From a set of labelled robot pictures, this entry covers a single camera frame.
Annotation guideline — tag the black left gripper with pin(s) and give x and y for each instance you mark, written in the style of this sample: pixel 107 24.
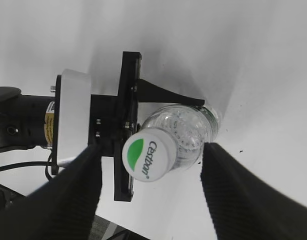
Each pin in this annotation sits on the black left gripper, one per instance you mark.
pixel 114 118

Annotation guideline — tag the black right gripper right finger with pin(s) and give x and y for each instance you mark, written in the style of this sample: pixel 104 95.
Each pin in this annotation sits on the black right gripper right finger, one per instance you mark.
pixel 242 206

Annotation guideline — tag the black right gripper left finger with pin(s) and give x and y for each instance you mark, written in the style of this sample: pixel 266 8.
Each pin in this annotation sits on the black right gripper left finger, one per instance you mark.
pixel 62 209

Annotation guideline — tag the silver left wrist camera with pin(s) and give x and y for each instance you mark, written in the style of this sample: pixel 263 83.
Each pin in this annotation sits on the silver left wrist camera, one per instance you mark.
pixel 71 117

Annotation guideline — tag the clear Cestbon water bottle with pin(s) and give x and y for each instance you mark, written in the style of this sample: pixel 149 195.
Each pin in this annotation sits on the clear Cestbon water bottle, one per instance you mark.
pixel 190 126

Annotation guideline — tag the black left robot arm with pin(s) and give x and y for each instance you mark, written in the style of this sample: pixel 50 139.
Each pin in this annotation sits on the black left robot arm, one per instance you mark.
pixel 26 121

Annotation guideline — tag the white green bottle cap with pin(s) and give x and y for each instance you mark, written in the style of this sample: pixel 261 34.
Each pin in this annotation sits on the white green bottle cap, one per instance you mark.
pixel 149 154

